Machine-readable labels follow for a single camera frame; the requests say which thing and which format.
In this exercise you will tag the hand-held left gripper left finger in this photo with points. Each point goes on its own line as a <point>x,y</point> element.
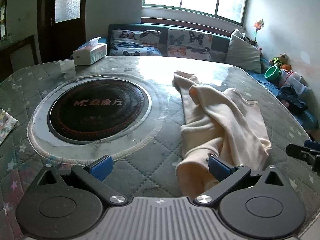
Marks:
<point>101,167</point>

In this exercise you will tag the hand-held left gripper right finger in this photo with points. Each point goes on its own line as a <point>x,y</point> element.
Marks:
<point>220,168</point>

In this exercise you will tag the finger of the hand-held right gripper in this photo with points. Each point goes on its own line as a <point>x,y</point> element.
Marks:
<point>312,146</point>
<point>297,151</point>

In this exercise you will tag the cream garment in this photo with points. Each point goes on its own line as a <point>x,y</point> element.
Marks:
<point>212,120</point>

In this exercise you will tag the round black induction cooktop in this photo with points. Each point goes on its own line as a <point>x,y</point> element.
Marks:
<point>100,110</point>

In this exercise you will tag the clear plastic container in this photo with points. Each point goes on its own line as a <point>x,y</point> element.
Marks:
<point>293,80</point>

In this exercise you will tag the green bowl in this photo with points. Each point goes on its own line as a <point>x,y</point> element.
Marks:
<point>271,73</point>

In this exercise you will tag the stuffed toy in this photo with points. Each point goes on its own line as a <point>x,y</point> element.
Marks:
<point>281,61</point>

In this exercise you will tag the light floral cloth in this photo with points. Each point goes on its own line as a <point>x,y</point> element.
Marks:
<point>6,127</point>

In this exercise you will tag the grey pillow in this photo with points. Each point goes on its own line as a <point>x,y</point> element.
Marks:
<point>243,52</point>

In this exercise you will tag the white tissue box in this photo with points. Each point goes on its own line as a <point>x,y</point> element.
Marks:
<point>87,53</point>

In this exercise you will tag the blue sofa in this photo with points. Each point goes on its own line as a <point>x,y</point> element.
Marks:
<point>220,47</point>

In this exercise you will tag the butterfly print pillow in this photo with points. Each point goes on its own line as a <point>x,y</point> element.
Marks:
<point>187,43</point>
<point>135,42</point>

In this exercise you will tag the colourful pinwheel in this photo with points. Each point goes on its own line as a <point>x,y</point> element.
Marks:
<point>258,26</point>

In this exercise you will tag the dark wooden door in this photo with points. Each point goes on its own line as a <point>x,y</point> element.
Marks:
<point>47,37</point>

